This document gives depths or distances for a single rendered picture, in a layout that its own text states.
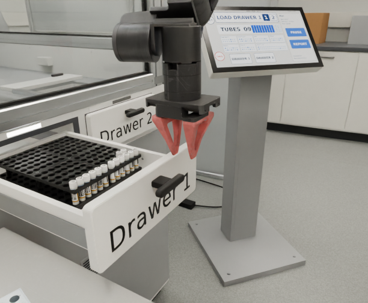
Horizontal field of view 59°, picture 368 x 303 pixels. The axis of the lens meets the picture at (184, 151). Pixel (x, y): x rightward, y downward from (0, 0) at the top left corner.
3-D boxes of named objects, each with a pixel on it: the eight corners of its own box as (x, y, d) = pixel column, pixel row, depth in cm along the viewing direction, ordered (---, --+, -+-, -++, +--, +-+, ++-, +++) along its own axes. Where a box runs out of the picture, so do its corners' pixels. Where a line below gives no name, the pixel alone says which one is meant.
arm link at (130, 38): (196, -36, 45) (207, 8, 53) (120, -30, 48) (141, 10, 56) (182, 39, 42) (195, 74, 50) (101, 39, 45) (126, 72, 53)
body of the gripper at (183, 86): (167, 100, 56) (165, 56, 53) (221, 107, 51) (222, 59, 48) (144, 109, 51) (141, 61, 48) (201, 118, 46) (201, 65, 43)
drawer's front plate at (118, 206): (195, 189, 69) (196, 141, 65) (99, 276, 46) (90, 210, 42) (189, 187, 70) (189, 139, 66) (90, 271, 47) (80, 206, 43)
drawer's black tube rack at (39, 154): (142, 181, 69) (141, 154, 66) (79, 224, 55) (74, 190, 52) (69, 160, 79) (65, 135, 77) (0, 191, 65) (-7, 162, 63)
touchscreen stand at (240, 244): (305, 264, 164) (343, 55, 124) (223, 287, 150) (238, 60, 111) (254, 212, 207) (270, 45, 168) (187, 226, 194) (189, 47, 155)
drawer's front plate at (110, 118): (156, 125, 109) (156, 93, 105) (94, 155, 86) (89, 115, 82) (152, 125, 110) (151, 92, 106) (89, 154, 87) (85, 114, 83)
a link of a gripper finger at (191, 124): (178, 146, 58) (177, 94, 55) (214, 153, 55) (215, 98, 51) (156, 159, 53) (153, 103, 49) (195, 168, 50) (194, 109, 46)
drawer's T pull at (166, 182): (185, 180, 56) (185, 173, 55) (160, 199, 50) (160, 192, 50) (168, 175, 58) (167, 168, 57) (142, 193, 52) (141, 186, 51)
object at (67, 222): (184, 184, 68) (184, 157, 66) (97, 256, 48) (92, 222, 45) (56, 148, 87) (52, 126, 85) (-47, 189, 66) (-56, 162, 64)
